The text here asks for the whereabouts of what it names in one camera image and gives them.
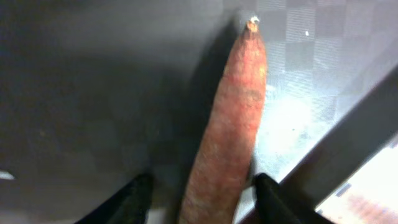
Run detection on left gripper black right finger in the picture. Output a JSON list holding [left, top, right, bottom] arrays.
[[253, 173, 333, 224]]

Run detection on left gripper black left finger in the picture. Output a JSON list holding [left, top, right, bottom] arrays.
[[75, 173, 154, 224]]

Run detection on orange carrot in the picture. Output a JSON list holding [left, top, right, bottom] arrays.
[[177, 16, 268, 224]]

